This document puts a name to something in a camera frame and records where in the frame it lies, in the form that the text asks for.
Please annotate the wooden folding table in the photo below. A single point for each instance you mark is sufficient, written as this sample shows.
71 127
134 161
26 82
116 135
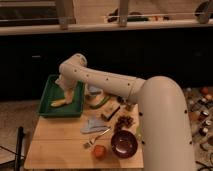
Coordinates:
58 143

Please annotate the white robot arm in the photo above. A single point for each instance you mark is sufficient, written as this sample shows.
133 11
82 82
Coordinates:
165 125

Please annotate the blue sponge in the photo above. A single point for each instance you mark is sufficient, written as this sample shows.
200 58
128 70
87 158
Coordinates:
94 90

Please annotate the metal fork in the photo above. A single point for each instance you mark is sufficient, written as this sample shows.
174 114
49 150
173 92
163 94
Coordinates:
92 141

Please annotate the metal cup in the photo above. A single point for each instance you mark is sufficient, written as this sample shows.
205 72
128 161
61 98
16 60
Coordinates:
130 107

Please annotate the dark purple bowl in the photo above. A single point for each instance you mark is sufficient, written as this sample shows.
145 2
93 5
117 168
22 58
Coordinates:
124 144

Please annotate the green cucumber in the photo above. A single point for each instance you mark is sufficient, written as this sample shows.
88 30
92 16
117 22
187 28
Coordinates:
101 103

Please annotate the black stand pole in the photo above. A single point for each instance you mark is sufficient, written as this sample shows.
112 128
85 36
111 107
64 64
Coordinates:
20 136

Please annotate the wooden block brush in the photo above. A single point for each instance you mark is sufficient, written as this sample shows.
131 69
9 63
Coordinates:
109 112

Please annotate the orange fruit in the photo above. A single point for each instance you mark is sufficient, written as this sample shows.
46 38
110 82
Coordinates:
99 151

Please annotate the green plastic tray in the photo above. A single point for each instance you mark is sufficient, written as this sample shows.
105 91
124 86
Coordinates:
53 92

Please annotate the grey blue cloth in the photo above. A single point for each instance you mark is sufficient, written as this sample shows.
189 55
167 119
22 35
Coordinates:
92 125

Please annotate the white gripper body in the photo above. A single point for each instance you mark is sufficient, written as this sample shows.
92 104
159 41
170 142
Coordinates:
67 86

